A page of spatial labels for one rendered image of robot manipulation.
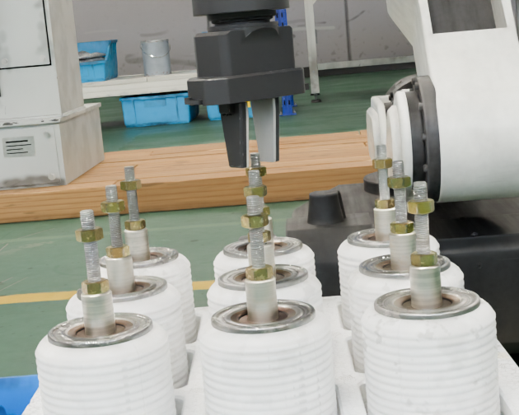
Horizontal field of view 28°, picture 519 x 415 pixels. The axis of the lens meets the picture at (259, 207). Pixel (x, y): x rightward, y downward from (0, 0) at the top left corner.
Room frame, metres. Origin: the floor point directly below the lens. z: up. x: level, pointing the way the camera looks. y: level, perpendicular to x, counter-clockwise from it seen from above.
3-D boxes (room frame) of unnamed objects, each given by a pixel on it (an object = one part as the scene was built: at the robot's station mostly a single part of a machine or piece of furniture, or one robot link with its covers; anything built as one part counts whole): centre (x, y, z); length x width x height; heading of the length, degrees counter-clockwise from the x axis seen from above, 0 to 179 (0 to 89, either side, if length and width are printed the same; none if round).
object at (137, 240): (0.96, 0.12, 0.26); 0.02 x 0.02 x 0.03
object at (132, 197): (0.96, 0.12, 0.30); 0.01 x 0.01 x 0.08
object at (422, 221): (0.72, -0.11, 0.30); 0.01 x 0.01 x 0.08
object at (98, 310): (0.72, 0.12, 0.26); 0.02 x 0.02 x 0.03
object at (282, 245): (0.96, 0.00, 0.25); 0.08 x 0.08 x 0.01
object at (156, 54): (5.63, 0.48, 0.35); 0.16 x 0.15 x 0.19; 87
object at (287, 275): (0.84, 0.00, 0.25); 0.08 x 0.08 x 0.01
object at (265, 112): (0.97, -0.02, 0.36); 0.03 x 0.02 x 0.06; 40
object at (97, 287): (0.72, 0.12, 0.29); 0.02 x 0.02 x 0.01; 32
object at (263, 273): (0.72, 0.00, 0.29); 0.02 x 0.02 x 0.01; 6
